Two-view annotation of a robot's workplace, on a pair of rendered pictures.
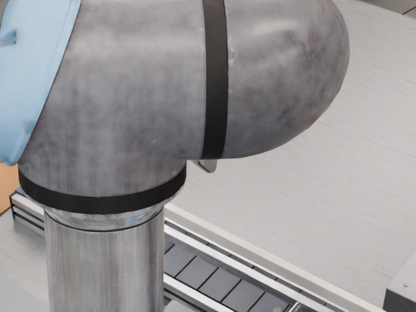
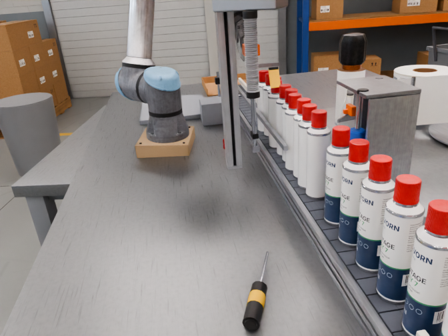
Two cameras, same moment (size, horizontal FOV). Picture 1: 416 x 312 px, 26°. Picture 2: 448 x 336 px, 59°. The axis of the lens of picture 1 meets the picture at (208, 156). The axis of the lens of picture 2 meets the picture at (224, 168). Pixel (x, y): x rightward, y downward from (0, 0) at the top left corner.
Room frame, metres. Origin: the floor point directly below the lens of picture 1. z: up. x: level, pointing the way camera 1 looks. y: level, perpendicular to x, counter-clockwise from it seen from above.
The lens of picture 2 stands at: (-0.36, -1.17, 1.35)
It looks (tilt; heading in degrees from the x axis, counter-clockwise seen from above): 25 degrees down; 48
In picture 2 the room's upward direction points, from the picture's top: 4 degrees counter-clockwise
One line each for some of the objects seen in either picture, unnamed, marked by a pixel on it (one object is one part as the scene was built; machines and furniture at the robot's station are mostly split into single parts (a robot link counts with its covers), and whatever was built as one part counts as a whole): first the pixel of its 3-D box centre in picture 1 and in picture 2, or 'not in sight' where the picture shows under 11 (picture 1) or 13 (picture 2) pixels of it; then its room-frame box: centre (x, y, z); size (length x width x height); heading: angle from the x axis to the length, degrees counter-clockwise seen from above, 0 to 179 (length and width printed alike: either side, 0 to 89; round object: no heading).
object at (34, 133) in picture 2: not in sight; (33, 135); (0.63, 2.28, 0.31); 0.46 x 0.46 x 0.62
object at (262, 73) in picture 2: not in sight; (265, 101); (0.63, -0.31, 0.98); 0.05 x 0.05 x 0.20
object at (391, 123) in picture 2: not in sight; (368, 145); (0.40, -0.80, 1.01); 0.14 x 0.13 x 0.26; 54
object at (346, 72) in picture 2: not in sight; (351, 80); (0.84, -0.50, 1.03); 0.09 x 0.09 x 0.30
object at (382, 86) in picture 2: not in sight; (375, 85); (0.40, -0.80, 1.14); 0.14 x 0.11 x 0.01; 54
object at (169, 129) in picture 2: not in sight; (167, 121); (0.41, -0.05, 0.92); 0.15 x 0.15 x 0.10
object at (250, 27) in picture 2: not in sight; (251, 55); (0.40, -0.47, 1.18); 0.04 x 0.04 x 0.21
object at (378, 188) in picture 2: not in sight; (375, 214); (0.20, -0.92, 0.98); 0.05 x 0.05 x 0.20
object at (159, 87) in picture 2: not in sight; (161, 89); (0.41, -0.05, 1.04); 0.13 x 0.12 x 0.14; 95
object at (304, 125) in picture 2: not in sight; (309, 147); (0.38, -0.66, 0.98); 0.05 x 0.05 x 0.20
